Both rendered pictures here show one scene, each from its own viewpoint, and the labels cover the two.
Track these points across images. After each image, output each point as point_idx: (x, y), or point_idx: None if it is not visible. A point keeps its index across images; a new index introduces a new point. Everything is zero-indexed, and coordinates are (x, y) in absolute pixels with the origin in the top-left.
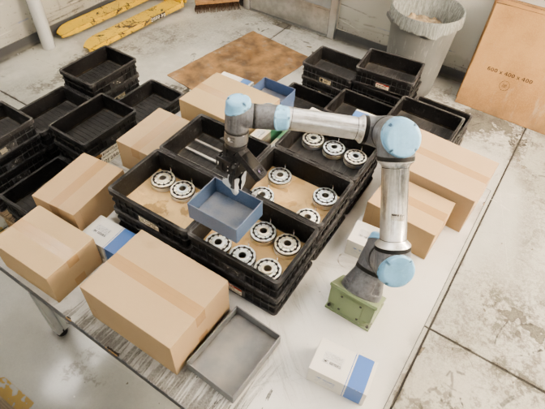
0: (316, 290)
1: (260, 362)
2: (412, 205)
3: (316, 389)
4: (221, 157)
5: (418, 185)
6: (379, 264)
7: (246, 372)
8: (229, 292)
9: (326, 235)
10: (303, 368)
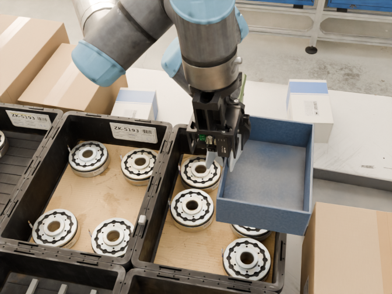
0: None
1: (352, 173)
2: (77, 72)
3: (331, 133)
4: (233, 125)
5: (34, 76)
6: (239, 24)
7: (363, 193)
8: None
9: None
10: (318, 148)
